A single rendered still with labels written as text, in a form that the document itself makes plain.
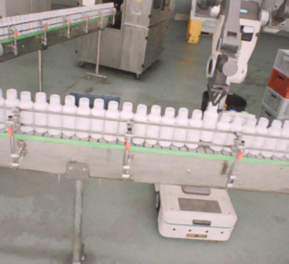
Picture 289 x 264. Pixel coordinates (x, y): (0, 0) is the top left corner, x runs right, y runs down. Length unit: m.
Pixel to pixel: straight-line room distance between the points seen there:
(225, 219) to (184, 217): 0.28
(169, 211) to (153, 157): 0.85
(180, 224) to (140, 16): 3.43
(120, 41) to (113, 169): 3.79
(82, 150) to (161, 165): 0.34
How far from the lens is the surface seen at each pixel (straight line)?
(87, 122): 1.20
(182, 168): 1.28
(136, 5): 4.76
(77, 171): 1.30
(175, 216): 2.03
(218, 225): 2.15
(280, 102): 3.46
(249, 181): 1.41
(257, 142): 1.34
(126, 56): 4.93
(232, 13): 1.18
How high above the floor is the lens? 1.65
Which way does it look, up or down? 27 degrees down
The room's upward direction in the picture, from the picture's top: 9 degrees clockwise
